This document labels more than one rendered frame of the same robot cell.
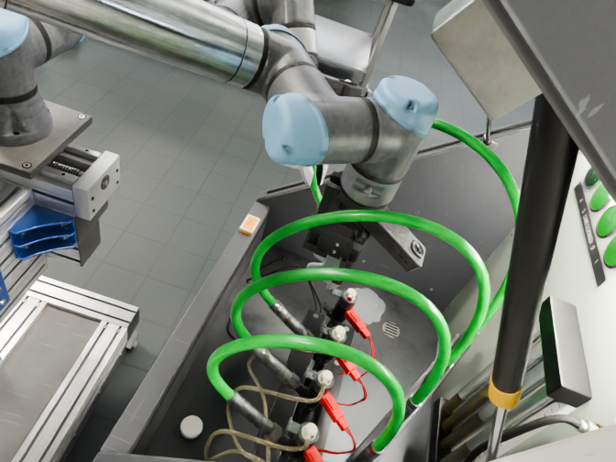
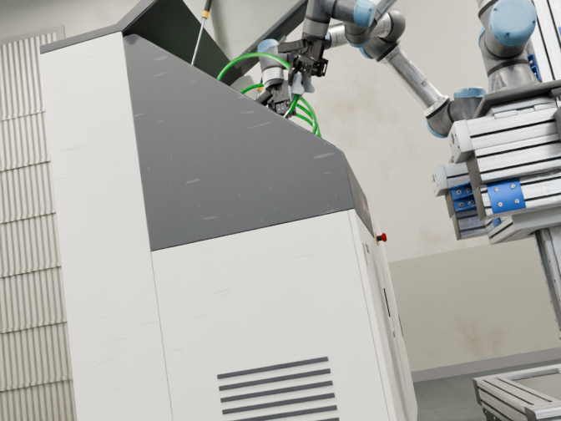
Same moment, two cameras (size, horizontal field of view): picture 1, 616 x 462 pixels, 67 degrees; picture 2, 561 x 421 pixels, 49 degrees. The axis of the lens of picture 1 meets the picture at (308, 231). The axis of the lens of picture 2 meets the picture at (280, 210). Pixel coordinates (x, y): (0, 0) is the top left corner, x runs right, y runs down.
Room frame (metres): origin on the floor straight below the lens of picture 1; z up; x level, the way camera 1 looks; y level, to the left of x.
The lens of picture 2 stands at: (2.45, 0.20, 0.50)
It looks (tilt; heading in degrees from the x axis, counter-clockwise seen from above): 11 degrees up; 189
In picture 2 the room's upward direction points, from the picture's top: 10 degrees counter-clockwise
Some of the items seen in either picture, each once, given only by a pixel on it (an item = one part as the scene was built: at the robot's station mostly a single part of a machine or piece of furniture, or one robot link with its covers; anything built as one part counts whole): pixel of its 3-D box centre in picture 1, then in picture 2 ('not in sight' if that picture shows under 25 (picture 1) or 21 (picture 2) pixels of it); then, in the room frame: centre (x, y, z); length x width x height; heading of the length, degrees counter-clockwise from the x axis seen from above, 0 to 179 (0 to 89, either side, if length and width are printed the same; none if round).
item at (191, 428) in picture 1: (191, 427); not in sight; (0.32, 0.07, 0.84); 0.04 x 0.04 x 0.01
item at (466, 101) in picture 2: not in sight; (471, 105); (0.17, 0.61, 1.20); 0.13 x 0.12 x 0.14; 36
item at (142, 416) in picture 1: (203, 320); (354, 203); (0.51, 0.13, 0.87); 0.62 x 0.04 x 0.16; 178
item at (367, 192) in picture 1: (369, 180); (274, 78); (0.50, -0.05, 1.35); 0.08 x 0.08 x 0.05
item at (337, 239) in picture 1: (346, 218); (280, 100); (0.50, -0.04, 1.27); 0.09 x 0.08 x 0.12; 88
